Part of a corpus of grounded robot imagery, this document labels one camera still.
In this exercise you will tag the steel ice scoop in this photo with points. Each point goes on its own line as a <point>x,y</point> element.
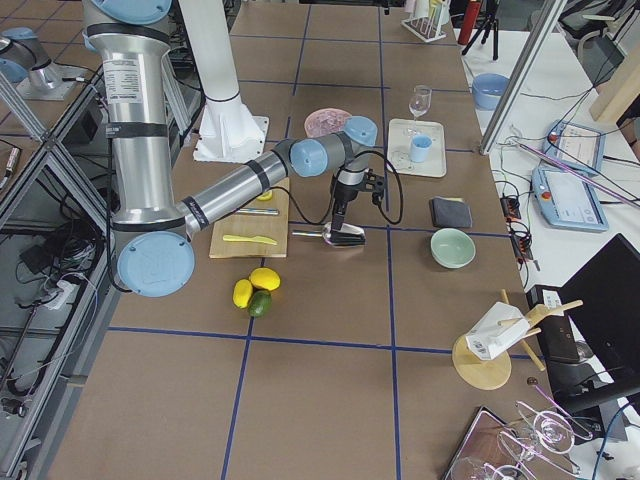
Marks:
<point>347,236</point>

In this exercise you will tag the yellow plastic knife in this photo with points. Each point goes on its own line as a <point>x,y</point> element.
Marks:
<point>250,239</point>

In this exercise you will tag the wooden cutting board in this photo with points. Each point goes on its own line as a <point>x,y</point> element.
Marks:
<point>272,225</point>

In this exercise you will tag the green lime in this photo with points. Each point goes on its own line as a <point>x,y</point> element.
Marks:
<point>260,303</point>

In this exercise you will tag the far teach pendant tablet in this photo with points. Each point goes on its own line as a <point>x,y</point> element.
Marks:
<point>579,147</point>

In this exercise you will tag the near teach pendant tablet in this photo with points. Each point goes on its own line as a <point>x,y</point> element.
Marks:
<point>566,202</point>

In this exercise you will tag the black monitor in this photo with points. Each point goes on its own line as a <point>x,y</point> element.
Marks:
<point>608,320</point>

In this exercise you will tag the wooden cup stand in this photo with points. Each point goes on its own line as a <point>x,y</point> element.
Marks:
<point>493,374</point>

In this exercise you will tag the blue plastic cup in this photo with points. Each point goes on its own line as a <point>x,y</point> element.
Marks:
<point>419,148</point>

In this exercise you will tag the white carton box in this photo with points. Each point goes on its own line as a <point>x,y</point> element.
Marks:
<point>499,329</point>

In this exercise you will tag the green ceramic bowl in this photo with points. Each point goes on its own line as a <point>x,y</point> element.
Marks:
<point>452,248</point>

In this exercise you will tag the black tripod legs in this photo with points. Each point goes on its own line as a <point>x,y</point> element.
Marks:
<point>490,25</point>

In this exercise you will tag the yellow lemon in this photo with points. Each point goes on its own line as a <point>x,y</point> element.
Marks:
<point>265,278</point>
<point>242,293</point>

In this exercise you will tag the half lemon slice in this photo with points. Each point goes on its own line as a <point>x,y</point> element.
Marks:
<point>266,196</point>

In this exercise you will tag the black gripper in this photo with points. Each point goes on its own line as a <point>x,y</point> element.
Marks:
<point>341,197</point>

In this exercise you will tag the teach pendant tablet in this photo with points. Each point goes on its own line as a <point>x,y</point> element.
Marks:
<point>566,202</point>
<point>579,147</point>

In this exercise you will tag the white wire cup rack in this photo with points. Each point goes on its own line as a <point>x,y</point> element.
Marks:
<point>426,19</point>

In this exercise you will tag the clear wine glass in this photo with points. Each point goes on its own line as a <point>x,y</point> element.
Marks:
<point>419,105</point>

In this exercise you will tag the cream bear tray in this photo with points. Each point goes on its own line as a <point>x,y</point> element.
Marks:
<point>399,144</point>

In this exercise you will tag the steel cylinder muddler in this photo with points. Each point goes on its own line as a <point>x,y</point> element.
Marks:
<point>257,211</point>

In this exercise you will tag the blue bowl with fork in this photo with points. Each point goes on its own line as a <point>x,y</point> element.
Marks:
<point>487,89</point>

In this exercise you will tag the pink bowl of ice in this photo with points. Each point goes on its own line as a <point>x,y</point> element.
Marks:
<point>325,121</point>

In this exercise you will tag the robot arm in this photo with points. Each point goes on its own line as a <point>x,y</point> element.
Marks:
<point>153,230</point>

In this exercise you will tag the aluminium frame post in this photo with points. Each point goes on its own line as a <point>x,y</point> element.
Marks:
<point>546,22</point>

